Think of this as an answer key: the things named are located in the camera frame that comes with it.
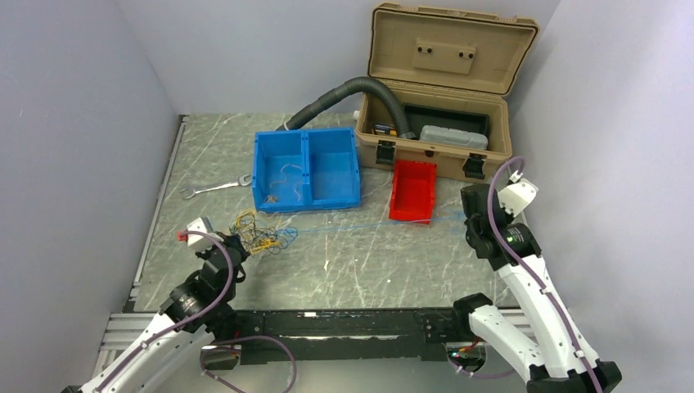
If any grey corrugated hose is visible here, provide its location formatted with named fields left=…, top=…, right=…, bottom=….
left=277, top=76, right=417, bottom=140

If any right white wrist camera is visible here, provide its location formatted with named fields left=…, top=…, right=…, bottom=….
left=498, top=170, right=539, bottom=217

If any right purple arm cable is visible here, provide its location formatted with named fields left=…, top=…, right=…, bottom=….
left=448, top=156, right=604, bottom=393

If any grey plastic case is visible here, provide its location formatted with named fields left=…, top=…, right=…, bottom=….
left=419, top=125, right=489, bottom=150

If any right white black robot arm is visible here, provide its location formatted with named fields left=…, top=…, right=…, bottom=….
left=450, top=183, right=622, bottom=392

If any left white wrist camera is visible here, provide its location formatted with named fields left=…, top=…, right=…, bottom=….
left=177, top=216, right=223, bottom=252

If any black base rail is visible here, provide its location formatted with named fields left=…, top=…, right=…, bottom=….
left=207, top=307, right=476, bottom=365

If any red plastic bin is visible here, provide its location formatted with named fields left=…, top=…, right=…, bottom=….
left=389, top=160, right=437, bottom=224

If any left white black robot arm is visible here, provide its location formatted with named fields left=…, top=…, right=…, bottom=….
left=64, top=230, right=250, bottom=392

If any tan open toolbox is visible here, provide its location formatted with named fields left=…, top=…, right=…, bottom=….
left=355, top=2, right=540, bottom=183

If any silver combination wrench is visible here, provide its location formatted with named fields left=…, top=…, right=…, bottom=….
left=179, top=174, right=252, bottom=200

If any thin wire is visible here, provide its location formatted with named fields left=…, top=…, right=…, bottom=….
left=266, top=163, right=306, bottom=205

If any blue two-compartment bin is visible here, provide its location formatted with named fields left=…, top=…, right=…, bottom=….
left=251, top=128, right=362, bottom=214

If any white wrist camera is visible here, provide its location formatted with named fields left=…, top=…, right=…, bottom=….
left=498, top=170, right=539, bottom=217
left=177, top=216, right=223, bottom=252

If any yellow black wire bundle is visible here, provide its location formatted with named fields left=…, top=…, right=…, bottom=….
left=229, top=209, right=288, bottom=258

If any small colourful box in toolbox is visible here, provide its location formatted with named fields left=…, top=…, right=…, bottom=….
left=372, top=124, right=398, bottom=137

